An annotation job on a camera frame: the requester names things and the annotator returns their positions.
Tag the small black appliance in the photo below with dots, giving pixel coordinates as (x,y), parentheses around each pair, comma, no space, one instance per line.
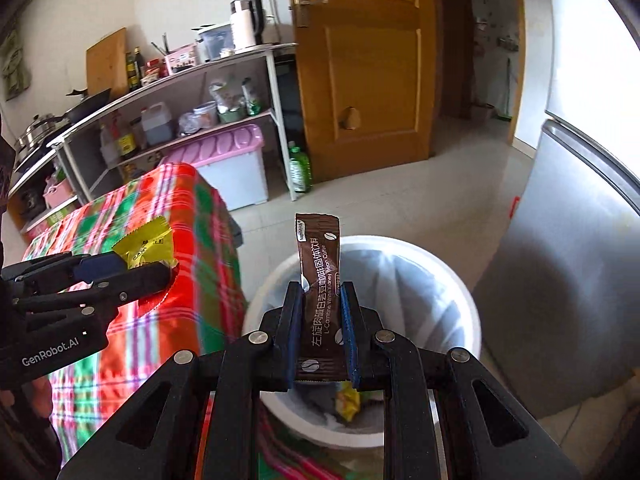
(32,202)

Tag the gold orange snack wrapper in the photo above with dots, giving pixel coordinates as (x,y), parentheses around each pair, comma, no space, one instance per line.
(346,402)

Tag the white round trash bin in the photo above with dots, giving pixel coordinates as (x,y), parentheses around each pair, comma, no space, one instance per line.
(320,441)

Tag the brown wooden door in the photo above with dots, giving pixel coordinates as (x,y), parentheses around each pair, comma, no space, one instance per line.
(370,60)

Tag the black wok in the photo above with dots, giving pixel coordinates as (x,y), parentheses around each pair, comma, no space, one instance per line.
(92,105)

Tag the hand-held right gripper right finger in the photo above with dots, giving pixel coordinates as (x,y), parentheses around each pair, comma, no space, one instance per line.
(348,342)

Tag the clear storage container grey lid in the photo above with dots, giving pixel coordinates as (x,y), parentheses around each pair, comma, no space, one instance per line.
(217,42)

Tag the green plastic bowl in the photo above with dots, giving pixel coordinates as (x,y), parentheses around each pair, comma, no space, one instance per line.
(232,115)

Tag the white kitchen shelf unit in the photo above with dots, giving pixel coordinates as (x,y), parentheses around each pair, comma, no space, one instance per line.
(200,67)

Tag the white printed snack bag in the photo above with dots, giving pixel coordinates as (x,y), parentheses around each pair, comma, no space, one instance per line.
(225,96)

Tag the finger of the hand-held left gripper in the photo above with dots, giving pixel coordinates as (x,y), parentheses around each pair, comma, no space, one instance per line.
(100,266)
(145,280)

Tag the dark glass jar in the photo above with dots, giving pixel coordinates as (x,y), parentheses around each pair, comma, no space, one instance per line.
(137,135)

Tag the black induction cooker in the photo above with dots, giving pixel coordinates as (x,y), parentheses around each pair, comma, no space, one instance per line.
(32,157)

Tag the storage box with pink lid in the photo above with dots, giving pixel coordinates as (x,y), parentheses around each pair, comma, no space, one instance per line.
(235,170)

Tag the brown coffee sachet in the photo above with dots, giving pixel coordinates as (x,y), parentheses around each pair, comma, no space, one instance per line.
(320,270)

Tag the dark sauce bottle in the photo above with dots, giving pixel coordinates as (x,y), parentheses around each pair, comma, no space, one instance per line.
(130,72)
(138,67)

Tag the pink utensil holder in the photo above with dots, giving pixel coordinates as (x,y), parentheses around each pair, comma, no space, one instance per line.
(181,60)

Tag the dark liquid plastic jug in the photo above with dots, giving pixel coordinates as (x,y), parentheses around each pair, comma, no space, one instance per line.
(157,127)

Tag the white tub blue lid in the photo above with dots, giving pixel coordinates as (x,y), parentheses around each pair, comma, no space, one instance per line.
(205,115)

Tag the pink plastic basket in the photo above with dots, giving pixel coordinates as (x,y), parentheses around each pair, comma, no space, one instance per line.
(60,192)

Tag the wooden cutting board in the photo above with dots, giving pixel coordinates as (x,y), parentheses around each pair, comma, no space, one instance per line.
(107,65)

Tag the transparent bin liner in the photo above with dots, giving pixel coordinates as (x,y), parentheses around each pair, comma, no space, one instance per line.
(415,290)

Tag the green hanging curtain cloth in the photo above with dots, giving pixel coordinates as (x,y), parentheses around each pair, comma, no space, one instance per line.
(15,70)

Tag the yellow snack wrapper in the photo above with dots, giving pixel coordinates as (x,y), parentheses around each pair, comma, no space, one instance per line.
(145,245)

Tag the yellow label oil bottle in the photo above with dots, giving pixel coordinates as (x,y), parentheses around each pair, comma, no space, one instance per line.
(126,142)

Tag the green packet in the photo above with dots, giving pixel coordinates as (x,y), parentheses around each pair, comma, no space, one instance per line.
(251,96)

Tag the red sauce jar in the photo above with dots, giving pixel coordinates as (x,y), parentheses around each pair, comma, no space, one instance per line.
(161,67)
(150,71)

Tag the silver refrigerator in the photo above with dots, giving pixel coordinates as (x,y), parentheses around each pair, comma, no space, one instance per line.
(575,210)

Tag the low white side shelf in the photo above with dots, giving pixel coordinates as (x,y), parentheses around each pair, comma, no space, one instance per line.
(30,170)

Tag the red green plaid tablecloth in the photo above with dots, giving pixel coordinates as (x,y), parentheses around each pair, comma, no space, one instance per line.
(200,240)

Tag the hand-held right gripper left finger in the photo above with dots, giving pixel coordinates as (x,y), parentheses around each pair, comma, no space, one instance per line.
(295,342)

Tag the clear plastic bottle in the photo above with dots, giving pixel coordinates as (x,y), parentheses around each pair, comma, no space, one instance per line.
(109,147)

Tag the white electric kettle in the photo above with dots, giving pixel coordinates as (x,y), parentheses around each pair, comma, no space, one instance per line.
(245,27)

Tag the green plastic bottle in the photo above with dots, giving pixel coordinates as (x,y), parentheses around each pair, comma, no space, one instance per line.
(300,170)

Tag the broom with green head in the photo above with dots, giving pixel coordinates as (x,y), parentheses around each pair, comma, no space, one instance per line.
(506,105)

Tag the colourful cardboard box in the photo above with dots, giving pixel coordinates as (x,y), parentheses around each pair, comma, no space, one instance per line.
(50,217)

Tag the clear crumpled plastic bag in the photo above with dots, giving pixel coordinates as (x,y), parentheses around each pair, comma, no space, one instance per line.
(190,124)

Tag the dark chopsticks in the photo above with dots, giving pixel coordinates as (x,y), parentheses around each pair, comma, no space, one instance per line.
(161,44)

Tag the steel steamer pot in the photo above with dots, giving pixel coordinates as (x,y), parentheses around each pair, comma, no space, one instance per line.
(37,132)

